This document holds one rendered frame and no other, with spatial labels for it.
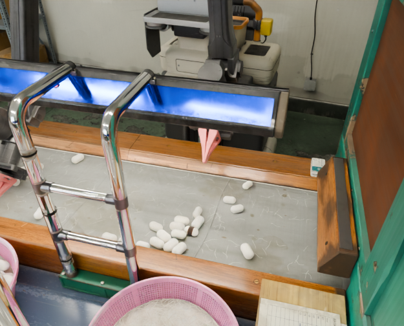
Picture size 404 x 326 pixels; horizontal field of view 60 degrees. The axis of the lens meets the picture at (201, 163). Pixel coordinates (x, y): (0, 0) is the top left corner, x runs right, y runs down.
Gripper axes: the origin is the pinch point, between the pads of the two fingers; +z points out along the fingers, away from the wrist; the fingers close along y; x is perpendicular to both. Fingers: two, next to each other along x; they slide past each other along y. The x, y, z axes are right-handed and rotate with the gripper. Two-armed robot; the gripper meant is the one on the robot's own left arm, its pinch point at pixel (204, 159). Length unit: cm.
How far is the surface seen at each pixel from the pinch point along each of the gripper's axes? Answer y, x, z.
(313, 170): 26.3, 13.8, -4.9
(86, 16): -158, 158, -146
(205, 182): -1.2, 13.0, 3.0
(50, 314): -23.4, -8.2, 38.9
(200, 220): 1.6, 1.4, 14.1
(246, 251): 13.2, -2.6, 18.9
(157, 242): -5.8, -4.1, 20.8
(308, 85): 31, 169, -108
